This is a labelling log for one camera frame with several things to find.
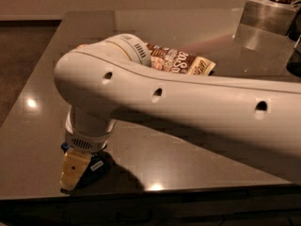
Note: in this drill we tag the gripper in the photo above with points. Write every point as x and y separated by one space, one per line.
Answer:
85 142

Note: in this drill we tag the dark blue rxbar wrapper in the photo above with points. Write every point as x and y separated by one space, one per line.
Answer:
97 167

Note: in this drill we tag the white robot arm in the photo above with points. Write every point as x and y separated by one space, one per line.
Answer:
256 122

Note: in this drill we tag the red apple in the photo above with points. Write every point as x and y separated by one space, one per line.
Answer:
81 46

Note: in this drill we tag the brown cream snack bag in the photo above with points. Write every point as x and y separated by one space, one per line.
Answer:
176 61

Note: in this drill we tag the metal box stand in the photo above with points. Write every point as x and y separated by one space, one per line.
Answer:
261 21

